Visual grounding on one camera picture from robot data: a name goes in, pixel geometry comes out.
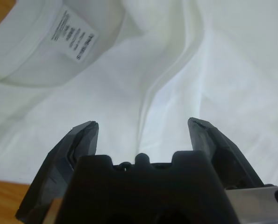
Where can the white t-shirt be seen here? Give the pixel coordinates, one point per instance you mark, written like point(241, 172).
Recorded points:
point(152, 70)

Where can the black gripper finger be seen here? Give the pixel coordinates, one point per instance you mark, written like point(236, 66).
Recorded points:
point(59, 163)
point(223, 158)

